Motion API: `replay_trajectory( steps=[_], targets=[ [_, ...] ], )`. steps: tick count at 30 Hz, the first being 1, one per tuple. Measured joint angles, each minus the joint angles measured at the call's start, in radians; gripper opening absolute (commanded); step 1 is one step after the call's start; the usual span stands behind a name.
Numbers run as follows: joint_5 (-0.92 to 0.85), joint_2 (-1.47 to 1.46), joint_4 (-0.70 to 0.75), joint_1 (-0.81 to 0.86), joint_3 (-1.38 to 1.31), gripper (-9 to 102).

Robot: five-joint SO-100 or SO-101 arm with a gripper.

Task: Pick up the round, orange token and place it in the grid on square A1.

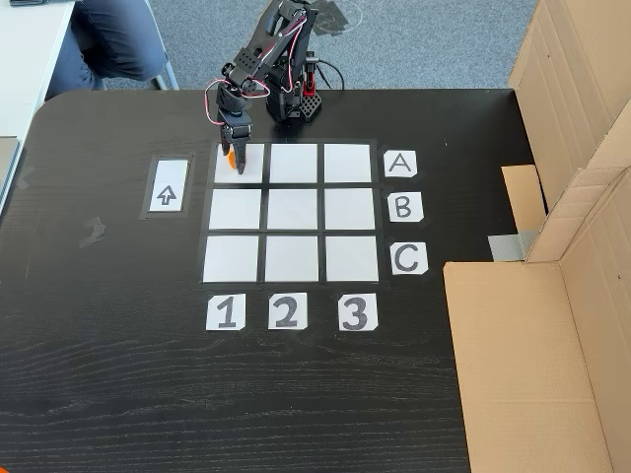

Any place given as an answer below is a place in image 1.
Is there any white nine-square grid sheet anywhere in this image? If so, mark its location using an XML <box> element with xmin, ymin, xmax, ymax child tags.
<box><xmin>196</xmin><ymin>137</ymin><xmax>393</xmax><ymax>292</ymax></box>

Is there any white arrow paper sheet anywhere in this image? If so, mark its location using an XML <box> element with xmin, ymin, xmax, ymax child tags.
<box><xmin>146</xmin><ymin>158</ymin><xmax>191</xmax><ymax>214</ymax></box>

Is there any grey chair leg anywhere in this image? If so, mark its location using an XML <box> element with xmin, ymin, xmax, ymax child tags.
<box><xmin>149</xmin><ymin>66</ymin><xmax>181</xmax><ymax>92</ymax></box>

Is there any black floor tape patch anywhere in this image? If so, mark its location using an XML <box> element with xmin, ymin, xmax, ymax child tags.
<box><xmin>315</xmin><ymin>0</ymin><xmax>352</xmax><ymax>36</ymax></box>

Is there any person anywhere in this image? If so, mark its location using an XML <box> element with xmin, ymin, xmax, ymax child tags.
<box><xmin>43</xmin><ymin>0</ymin><xmax>169</xmax><ymax>102</ymax></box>

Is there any paper sheet letter A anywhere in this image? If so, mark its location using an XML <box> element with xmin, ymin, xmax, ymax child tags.
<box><xmin>383</xmin><ymin>150</ymin><xmax>419</xmax><ymax>177</ymax></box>

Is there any paper sheet number 1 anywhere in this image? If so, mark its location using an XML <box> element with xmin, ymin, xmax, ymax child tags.
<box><xmin>205</xmin><ymin>294</ymin><xmax>246</xmax><ymax>331</ymax></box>

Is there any paper sheet number 2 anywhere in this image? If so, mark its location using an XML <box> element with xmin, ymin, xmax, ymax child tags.
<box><xmin>267</xmin><ymin>292</ymin><xmax>309</xmax><ymax>330</ymax></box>

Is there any paper sheet letter B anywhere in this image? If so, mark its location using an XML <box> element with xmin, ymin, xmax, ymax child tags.
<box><xmin>387</xmin><ymin>191</ymin><xmax>425</xmax><ymax>223</ymax></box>

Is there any paper sheet letter C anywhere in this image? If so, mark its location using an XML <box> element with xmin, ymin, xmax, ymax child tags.
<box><xmin>390</xmin><ymin>241</ymin><xmax>429</xmax><ymax>276</ymax></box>

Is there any paper sheet number 3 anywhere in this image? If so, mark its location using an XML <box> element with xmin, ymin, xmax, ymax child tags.
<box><xmin>337</xmin><ymin>294</ymin><xmax>380</xmax><ymax>332</ymax></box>

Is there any white side table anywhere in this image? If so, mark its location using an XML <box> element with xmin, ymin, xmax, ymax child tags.
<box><xmin>0</xmin><ymin>0</ymin><xmax>76</xmax><ymax>142</ymax></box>

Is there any brown cardboard box large flap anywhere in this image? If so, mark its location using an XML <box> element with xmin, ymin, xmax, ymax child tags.
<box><xmin>443</xmin><ymin>167</ymin><xmax>631</xmax><ymax>473</ymax></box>

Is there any red white servo wire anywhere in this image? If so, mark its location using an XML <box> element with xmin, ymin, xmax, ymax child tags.
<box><xmin>203</xmin><ymin>9</ymin><xmax>310</xmax><ymax>127</ymax></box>

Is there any black power cable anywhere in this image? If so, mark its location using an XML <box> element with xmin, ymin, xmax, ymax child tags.
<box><xmin>315</xmin><ymin>58</ymin><xmax>346</xmax><ymax>93</ymax></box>

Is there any grey duct tape strip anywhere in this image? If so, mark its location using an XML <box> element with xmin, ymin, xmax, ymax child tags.
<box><xmin>487</xmin><ymin>230</ymin><xmax>537</xmax><ymax>263</ymax></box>

